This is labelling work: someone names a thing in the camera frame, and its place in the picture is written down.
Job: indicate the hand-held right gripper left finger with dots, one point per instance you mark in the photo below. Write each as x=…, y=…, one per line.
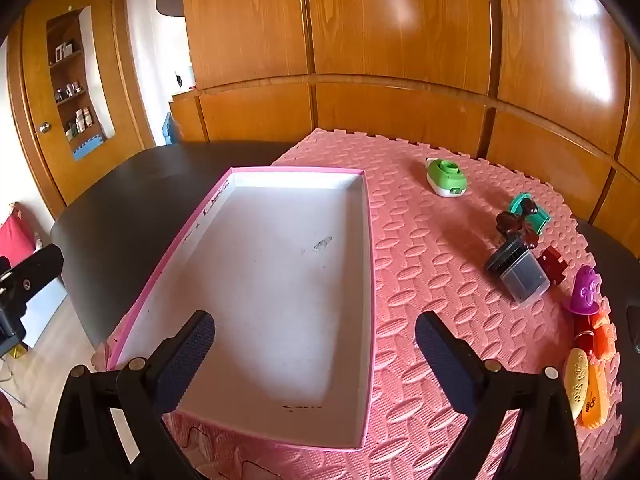
x=185, y=360

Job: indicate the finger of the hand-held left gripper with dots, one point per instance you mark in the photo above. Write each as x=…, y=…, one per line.
x=40, y=267

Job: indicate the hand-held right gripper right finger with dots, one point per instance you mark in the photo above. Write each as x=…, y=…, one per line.
x=445, y=360

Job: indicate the black-lidded clear jar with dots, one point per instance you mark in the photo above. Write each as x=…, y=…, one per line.
x=525, y=272

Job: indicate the pink-rimmed white tray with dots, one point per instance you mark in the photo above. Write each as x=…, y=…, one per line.
x=280, y=285

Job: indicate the gold oval piece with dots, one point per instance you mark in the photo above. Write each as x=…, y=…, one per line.
x=577, y=380

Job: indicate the red cylinder toy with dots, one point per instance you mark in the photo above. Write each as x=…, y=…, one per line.
x=582, y=332

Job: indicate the red puzzle piece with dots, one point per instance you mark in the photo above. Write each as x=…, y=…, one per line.
x=552, y=260

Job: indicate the brown flower-shaped lid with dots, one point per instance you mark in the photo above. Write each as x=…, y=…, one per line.
x=507, y=222

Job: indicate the purple perforated toy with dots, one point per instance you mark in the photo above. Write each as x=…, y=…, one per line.
x=585, y=290

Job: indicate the orange corn-shaped toy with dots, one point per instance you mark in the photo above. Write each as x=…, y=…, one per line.
x=597, y=400

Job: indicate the orange cube block toy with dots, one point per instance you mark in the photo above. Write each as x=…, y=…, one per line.
x=604, y=340

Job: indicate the teal plastic toy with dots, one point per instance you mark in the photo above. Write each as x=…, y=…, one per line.
x=542, y=217

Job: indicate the green round toy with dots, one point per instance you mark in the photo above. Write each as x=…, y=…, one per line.
x=445, y=175

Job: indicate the white board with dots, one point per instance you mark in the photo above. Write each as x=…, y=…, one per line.
x=42, y=315

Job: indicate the red cloth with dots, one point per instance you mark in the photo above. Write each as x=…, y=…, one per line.
x=15, y=235

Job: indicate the pink foam mat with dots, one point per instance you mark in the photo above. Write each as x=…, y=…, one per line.
x=425, y=270

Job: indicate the blue foam mat piece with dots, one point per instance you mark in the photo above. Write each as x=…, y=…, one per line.
x=87, y=149

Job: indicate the metal door knob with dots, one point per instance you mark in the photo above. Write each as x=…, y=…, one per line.
x=45, y=127

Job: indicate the row of small bottles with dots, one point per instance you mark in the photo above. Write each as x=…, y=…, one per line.
x=80, y=122

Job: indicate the wooden door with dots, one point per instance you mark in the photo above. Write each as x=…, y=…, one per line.
x=30, y=85

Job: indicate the wooden wardrobe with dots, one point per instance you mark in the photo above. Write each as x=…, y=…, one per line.
x=400, y=35

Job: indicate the wall shelf niche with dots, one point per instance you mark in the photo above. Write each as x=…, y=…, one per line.
x=75, y=70

